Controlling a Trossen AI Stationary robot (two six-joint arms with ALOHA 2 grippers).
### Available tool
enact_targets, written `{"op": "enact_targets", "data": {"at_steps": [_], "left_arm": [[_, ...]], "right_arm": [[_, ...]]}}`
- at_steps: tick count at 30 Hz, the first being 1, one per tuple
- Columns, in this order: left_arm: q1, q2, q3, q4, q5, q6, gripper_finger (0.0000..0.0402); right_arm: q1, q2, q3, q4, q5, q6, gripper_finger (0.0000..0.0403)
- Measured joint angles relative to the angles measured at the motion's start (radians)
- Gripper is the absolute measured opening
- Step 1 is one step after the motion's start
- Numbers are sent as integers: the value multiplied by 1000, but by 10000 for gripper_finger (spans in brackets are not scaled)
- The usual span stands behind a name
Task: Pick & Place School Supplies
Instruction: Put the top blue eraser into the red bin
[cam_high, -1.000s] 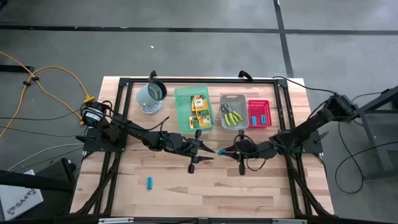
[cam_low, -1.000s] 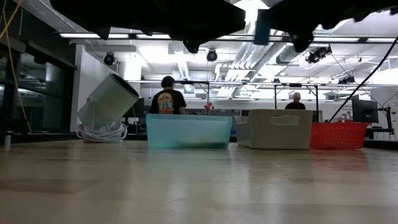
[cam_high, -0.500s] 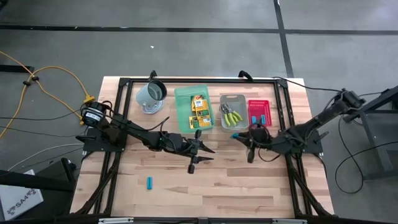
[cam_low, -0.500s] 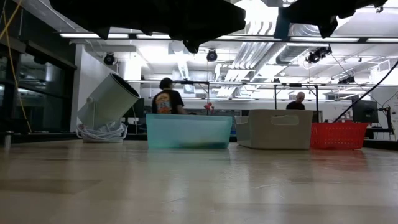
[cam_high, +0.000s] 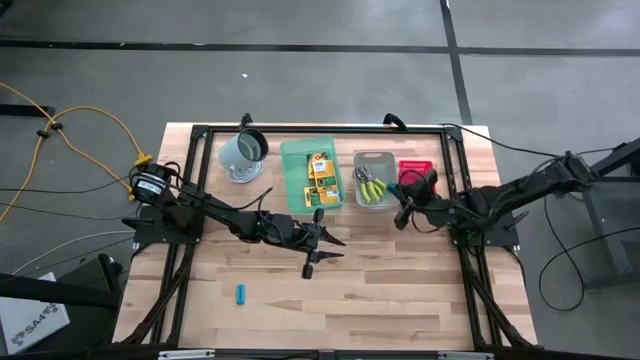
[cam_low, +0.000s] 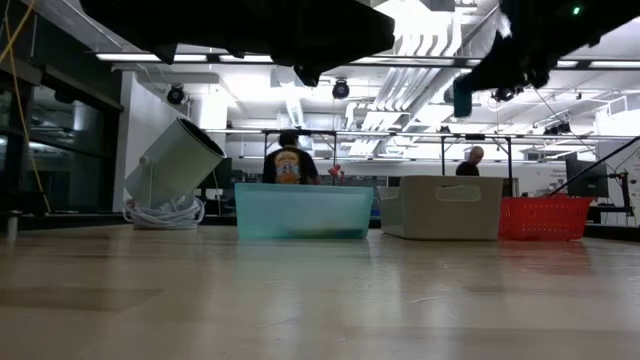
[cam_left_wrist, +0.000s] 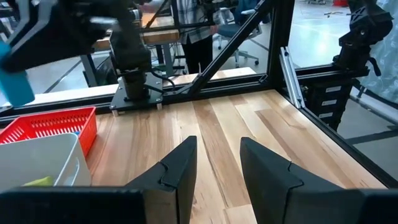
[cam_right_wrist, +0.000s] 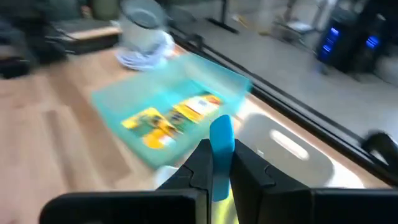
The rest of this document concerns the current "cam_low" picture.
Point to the small pink object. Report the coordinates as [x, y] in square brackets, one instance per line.
[336, 171]

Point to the green translucent plastic bin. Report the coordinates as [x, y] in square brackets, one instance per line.
[305, 210]

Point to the red plastic mesh basket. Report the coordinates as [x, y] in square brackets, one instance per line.
[545, 218]

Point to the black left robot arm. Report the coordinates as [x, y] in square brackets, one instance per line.
[150, 20]

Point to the person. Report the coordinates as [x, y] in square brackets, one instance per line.
[290, 162]
[469, 167]

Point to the black computer monitor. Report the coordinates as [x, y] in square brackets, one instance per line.
[587, 180]

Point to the ceiling light rail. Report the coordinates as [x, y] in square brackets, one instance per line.
[212, 58]

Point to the grey plastic bin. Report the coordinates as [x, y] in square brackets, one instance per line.
[450, 215]

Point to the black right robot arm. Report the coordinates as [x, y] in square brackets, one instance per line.
[600, 30]

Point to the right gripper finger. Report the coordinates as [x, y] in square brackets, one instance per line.
[485, 75]

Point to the white cylindrical desk lamp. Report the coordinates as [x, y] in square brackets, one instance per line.
[170, 165]

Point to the small metal post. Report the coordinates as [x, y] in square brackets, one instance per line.
[13, 225]

